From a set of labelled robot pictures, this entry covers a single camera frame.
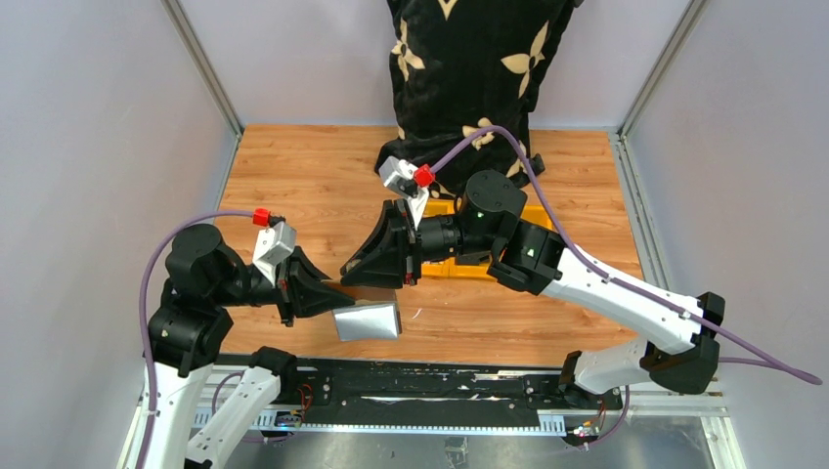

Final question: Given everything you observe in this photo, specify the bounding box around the aluminium frame rail left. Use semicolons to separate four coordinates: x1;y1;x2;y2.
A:
160;0;244;141

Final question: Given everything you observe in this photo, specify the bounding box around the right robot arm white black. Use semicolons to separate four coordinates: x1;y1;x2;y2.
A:
340;170;724;408

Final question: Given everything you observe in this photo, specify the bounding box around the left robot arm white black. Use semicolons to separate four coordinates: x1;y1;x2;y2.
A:
129;217;356;468

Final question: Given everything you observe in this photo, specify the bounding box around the aluminium frame rail right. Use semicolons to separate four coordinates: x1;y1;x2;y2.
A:
608;0;709;287

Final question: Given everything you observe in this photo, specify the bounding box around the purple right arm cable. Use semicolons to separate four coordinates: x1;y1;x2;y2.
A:
414;125;824;387

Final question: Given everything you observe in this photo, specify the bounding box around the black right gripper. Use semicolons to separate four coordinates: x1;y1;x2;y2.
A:
339;199;499;292

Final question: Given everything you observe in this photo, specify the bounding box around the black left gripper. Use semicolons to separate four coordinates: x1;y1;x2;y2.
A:
213;242;357;323

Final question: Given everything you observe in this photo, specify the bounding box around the aluminium frame rail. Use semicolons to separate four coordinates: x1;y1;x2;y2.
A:
160;0;244;141
608;0;709;287

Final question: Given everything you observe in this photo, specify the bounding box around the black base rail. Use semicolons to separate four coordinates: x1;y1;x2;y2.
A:
213;354;623;429

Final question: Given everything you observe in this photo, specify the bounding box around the brown leather card holder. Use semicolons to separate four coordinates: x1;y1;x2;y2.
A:
326;280;402;342

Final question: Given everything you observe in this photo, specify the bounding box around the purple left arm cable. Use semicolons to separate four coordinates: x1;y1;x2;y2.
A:
132;208;274;469

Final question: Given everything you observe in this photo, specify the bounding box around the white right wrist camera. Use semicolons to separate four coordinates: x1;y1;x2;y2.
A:
378;156;429;229

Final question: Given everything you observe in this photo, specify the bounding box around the yellow bin right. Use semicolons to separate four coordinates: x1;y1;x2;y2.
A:
521;205;555;231

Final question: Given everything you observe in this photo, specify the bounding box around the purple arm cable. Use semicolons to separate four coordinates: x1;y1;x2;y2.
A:
414;125;824;387
132;208;274;469

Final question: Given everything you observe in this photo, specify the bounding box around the black floral blanket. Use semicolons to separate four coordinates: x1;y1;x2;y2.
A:
375;0;581;173

